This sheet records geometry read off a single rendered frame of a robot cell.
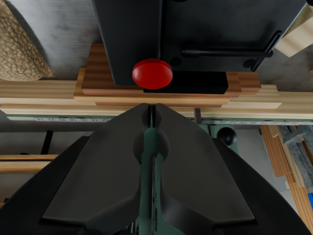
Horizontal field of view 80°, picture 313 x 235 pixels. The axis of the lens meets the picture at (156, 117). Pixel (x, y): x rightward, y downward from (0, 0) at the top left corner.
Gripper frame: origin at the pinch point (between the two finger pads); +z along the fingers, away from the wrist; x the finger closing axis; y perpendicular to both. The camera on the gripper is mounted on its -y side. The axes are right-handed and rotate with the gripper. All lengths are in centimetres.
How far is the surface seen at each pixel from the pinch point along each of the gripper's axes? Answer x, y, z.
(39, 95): -19.0, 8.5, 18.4
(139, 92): -1.6, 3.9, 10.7
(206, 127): 7.5, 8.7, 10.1
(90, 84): -7.6, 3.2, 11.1
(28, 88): -21.2, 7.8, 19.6
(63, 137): -130, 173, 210
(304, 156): 83, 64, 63
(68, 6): -9.8, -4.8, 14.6
